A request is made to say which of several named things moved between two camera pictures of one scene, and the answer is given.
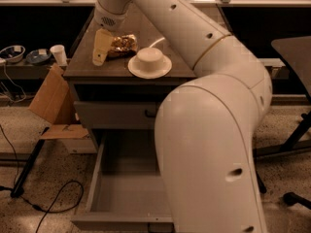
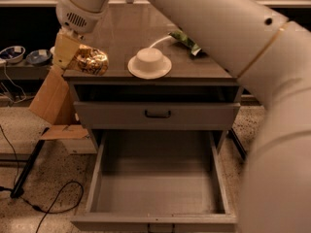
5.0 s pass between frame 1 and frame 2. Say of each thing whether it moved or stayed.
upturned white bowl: stayed
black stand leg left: stayed
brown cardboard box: stayed
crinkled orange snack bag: moved
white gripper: moved
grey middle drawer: stayed
